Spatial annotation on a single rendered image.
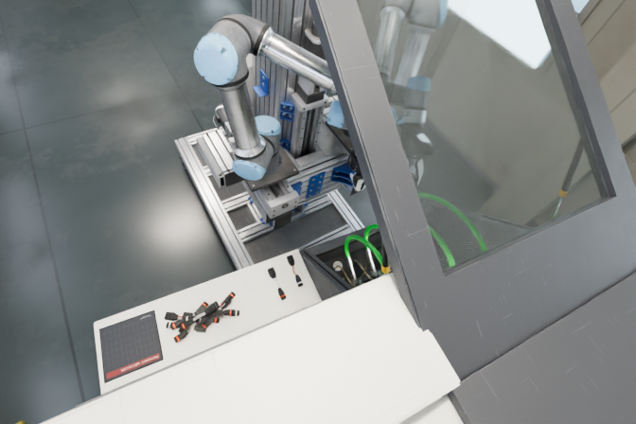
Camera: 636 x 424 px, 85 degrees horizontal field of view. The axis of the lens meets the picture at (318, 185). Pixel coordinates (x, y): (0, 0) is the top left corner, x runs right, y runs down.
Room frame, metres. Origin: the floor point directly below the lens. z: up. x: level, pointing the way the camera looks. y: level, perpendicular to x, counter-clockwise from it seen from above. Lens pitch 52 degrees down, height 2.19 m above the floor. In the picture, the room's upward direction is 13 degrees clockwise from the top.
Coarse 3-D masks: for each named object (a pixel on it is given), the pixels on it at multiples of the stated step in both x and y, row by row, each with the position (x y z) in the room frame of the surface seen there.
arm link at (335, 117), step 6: (336, 102) 0.81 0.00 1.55; (330, 108) 0.79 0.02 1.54; (336, 108) 0.79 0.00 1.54; (330, 114) 0.78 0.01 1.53; (336, 114) 0.78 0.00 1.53; (342, 114) 0.78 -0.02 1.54; (330, 120) 0.77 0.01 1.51; (336, 120) 0.77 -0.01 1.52; (342, 120) 0.77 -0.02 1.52; (336, 126) 0.77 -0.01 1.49; (342, 126) 0.76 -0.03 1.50
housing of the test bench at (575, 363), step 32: (576, 320) 0.34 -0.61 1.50; (608, 320) 0.36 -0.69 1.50; (512, 352) 0.24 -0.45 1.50; (544, 352) 0.26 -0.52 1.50; (576, 352) 0.27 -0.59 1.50; (608, 352) 0.29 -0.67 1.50; (480, 384) 0.17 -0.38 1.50; (512, 384) 0.18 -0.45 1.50; (544, 384) 0.20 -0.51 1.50; (576, 384) 0.21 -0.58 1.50; (608, 384) 0.22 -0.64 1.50; (416, 416) 0.10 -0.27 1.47; (448, 416) 0.11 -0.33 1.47; (480, 416) 0.12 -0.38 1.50; (512, 416) 0.13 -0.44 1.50; (544, 416) 0.14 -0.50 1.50; (576, 416) 0.15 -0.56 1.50; (608, 416) 0.17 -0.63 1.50
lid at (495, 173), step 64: (320, 0) 0.68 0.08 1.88; (384, 0) 0.78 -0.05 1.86; (448, 0) 0.87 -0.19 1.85; (512, 0) 0.98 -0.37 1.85; (384, 64) 0.66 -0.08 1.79; (448, 64) 0.73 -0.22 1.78; (512, 64) 0.83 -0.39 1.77; (576, 64) 0.91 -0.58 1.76; (384, 128) 0.52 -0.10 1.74; (448, 128) 0.61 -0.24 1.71; (512, 128) 0.69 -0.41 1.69; (576, 128) 0.78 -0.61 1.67; (384, 192) 0.41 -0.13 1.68; (448, 192) 0.48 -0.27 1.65; (512, 192) 0.55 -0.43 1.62; (576, 192) 0.63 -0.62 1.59; (448, 256) 0.37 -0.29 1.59; (512, 256) 0.41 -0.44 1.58; (576, 256) 0.48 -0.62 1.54; (448, 320) 0.26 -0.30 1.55; (512, 320) 0.30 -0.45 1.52
